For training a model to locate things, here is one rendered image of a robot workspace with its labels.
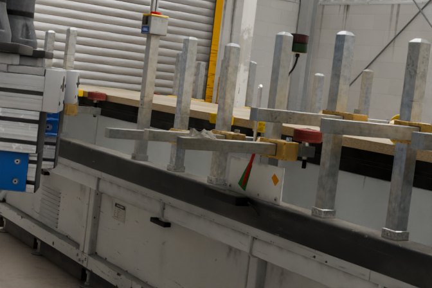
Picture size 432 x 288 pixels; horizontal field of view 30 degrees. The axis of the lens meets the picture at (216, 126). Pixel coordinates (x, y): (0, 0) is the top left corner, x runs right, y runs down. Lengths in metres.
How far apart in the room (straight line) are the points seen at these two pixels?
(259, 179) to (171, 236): 0.97
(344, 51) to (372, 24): 9.88
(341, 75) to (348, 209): 0.45
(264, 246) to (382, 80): 9.45
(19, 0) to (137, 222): 1.42
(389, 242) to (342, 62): 0.47
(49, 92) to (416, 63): 0.81
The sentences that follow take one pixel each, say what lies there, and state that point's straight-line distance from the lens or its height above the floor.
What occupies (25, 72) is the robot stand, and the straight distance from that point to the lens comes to 1.74.
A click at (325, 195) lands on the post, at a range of 2.05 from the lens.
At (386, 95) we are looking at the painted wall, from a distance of 11.57.
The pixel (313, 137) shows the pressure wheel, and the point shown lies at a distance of 2.24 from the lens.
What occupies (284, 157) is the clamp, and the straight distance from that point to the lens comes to 2.17.
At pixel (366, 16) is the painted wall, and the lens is 12.02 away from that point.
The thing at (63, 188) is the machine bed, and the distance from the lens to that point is 4.11.
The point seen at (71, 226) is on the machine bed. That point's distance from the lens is 4.01.
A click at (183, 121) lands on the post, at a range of 2.65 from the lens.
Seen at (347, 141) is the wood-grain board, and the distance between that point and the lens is 2.27.
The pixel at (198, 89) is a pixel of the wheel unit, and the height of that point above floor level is 0.96.
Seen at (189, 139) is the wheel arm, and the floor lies 0.86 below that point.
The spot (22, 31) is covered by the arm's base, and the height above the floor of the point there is 1.08.
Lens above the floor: 1.01
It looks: 3 degrees down
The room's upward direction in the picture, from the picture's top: 7 degrees clockwise
